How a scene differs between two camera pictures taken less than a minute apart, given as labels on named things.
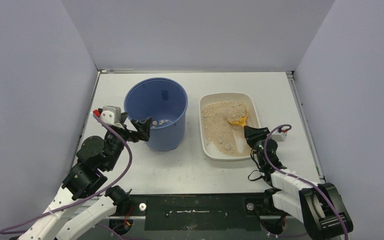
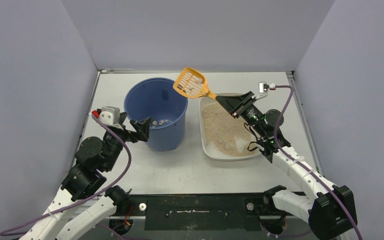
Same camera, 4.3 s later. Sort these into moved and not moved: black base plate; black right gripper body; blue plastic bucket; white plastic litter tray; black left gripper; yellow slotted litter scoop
Moved: yellow slotted litter scoop; black right gripper body
Not moved: white plastic litter tray; black left gripper; blue plastic bucket; black base plate
